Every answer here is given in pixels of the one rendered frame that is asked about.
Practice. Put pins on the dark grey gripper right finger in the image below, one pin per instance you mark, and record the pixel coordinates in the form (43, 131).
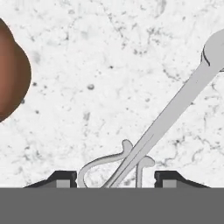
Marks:
(169, 178)

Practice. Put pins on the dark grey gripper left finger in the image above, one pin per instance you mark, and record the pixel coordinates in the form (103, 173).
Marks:
(62, 178)

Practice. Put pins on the brown rounded object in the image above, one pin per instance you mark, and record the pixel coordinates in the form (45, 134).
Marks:
(11, 73)

